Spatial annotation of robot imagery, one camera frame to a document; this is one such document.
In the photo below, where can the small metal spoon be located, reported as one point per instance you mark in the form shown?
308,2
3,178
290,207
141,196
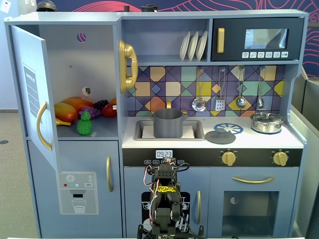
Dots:
260,102

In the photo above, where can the dark toy grapes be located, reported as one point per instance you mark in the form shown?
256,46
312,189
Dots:
101,104

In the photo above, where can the blue dishwasher door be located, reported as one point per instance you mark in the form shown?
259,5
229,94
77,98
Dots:
134,179

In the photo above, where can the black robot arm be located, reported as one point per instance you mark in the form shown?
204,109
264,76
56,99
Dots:
164,211

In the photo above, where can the white toy plate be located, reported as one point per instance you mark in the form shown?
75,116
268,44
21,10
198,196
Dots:
184,47
192,46
201,44

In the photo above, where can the blue oven door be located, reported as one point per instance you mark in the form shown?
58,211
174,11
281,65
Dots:
216,199

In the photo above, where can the black round device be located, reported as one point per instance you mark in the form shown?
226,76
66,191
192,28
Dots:
149,8

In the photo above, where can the gray ice dispenser sticker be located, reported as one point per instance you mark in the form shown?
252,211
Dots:
79,206

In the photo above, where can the purple toy grapes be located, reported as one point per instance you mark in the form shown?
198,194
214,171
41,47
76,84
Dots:
92,112

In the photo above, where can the gray toy sink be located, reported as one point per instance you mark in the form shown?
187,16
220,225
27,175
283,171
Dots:
198,129

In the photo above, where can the red toy tomato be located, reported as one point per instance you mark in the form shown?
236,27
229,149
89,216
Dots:
108,110

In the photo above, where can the black floor disc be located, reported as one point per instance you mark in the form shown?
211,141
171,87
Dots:
3,142

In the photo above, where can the metal ladle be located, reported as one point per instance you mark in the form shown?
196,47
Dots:
240,102

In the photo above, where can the yellow toy banana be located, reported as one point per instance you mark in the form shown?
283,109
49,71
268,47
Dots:
62,122

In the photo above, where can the small black cylinder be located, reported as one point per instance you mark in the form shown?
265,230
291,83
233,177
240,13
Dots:
126,8

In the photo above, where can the gray pot lid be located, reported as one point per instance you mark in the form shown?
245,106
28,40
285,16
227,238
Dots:
219,138

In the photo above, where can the gray plastic pot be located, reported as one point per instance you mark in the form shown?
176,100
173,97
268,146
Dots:
168,124

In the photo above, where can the blue toy kitchen unit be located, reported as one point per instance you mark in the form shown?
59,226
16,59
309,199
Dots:
74,17

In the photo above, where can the gray shopping list sticker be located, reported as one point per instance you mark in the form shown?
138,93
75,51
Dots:
31,87

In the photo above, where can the white wall outlet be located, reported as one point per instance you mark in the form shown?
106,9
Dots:
5,6

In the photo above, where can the black toy microwave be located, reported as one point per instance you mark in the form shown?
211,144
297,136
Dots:
234,44

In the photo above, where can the blue cabinet door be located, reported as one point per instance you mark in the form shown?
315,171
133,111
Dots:
30,62

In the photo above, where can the metal skimmer spoon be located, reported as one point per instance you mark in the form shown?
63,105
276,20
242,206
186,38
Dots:
199,104

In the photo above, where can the blue fridge door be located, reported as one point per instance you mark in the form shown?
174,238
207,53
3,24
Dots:
82,159

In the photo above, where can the steel pot with lid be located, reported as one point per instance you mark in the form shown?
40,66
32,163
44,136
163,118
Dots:
266,125

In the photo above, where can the gold toy telephone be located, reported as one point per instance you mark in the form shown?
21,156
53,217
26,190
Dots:
122,67

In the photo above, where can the yellow orange toy mango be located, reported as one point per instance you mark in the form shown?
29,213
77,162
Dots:
64,112

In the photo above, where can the black helmet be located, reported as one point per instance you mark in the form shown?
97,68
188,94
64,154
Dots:
47,5

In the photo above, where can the metal slotted spatula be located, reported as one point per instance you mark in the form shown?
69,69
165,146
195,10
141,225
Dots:
219,104

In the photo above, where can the orange toy fruit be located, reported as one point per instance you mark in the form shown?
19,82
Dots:
113,101

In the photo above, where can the orange red toy mango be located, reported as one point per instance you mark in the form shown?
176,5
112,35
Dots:
77,102

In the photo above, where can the gold stove knob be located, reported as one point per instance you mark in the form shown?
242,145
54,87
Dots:
280,158
228,158

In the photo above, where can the gold toy faucet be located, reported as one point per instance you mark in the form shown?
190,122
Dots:
169,103

